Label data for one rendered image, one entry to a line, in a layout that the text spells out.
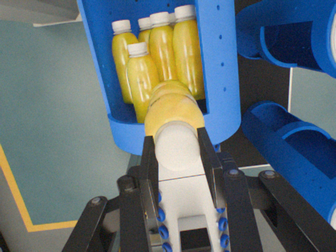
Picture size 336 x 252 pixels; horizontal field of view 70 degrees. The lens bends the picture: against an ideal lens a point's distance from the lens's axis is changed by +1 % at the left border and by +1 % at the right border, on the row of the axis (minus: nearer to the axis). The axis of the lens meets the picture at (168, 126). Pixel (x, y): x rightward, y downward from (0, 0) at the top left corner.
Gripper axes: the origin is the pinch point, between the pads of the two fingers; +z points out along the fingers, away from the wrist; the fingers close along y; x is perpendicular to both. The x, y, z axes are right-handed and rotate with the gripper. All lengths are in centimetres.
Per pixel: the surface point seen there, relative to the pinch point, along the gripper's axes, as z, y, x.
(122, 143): 25.8, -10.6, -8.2
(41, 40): 145, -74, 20
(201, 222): 48, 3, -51
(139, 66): 32.2, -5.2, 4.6
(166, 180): 52, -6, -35
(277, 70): 129, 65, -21
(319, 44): 45, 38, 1
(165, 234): 46, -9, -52
